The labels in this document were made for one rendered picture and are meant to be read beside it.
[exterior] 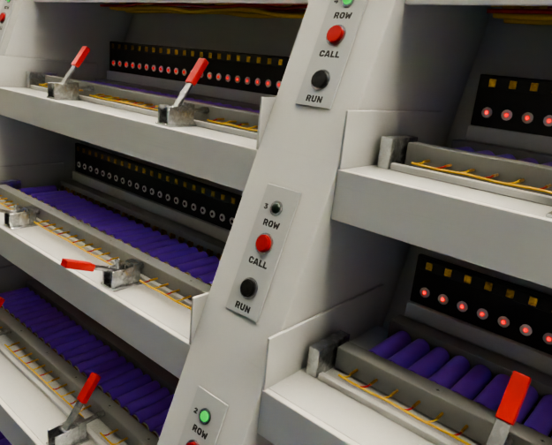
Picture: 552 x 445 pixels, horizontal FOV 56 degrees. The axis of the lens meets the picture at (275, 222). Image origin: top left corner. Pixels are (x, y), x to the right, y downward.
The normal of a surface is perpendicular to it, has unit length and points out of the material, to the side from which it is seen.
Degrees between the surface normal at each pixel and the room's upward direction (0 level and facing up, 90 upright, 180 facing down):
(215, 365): 90
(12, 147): 90
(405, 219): 111
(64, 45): 90
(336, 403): 21
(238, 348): 90
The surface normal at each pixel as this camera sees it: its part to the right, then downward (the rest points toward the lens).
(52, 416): 0.10, -0.95
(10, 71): 0.75, 0.26
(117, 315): -0.65, 0.15
